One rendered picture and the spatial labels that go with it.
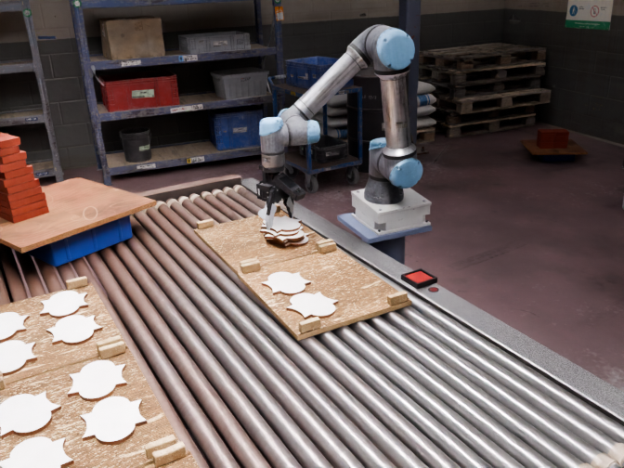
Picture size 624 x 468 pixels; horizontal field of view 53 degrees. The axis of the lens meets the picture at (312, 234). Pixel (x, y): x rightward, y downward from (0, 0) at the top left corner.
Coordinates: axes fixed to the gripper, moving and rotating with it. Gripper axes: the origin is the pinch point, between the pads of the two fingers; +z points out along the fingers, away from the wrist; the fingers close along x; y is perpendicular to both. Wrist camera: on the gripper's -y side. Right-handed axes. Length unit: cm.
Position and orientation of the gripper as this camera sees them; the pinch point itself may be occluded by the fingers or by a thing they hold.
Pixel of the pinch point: (281, 224)
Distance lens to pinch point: 210.9
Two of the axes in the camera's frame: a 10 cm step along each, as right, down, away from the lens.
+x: -6.4, 3.2, -7.0
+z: 0.3, 9.2, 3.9
